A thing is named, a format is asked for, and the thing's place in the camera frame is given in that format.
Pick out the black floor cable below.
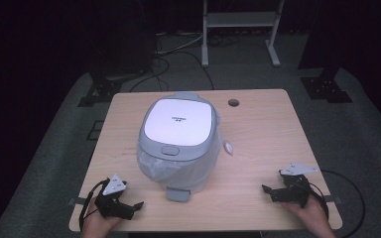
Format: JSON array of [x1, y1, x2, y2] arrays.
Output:
[[128, 50, 216, 93]]

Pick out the black stand base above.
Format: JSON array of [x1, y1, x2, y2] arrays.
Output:
[[300, 66, 353, 104], [76, 74, 124, 108]]

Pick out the person's right hand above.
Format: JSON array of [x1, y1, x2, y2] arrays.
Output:
[[281, 193, 337, 238]]

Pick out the white floor cable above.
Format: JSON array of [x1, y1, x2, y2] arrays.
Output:
[[154, 31, 206, 56]]

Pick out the white paper scrap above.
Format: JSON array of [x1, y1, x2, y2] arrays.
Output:
[[223, 140, 235, 157]]

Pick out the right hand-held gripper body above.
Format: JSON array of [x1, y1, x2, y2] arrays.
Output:
[[278, 161, 319, 209]]

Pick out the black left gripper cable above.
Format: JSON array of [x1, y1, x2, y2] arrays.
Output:
[[78, 178, 111, 232]]

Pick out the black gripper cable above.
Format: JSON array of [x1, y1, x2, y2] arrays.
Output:
[[307, 169, 367, 238], [78, 178, 111, 232]]

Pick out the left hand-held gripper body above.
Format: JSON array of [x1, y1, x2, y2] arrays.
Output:
[[94, 174, 136, 221]]

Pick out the floor outlet box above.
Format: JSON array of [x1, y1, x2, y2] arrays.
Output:
[[85, 120, 105, 142]]

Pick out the person's left hand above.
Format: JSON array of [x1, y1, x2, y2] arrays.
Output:
[[79, 195, 124, 238]]

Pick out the grey pedal trash can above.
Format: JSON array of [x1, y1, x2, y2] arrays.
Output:
[[137, 91, 222, 203]]

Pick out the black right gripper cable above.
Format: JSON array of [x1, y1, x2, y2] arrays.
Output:
[[307, 169, 367, 238]]

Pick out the translucent plastic bin liner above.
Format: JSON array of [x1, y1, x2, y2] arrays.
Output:
[[136, 110, 226, 194]]

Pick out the white metal stand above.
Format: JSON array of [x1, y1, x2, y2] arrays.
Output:
[[200, 0, 286, 68]]

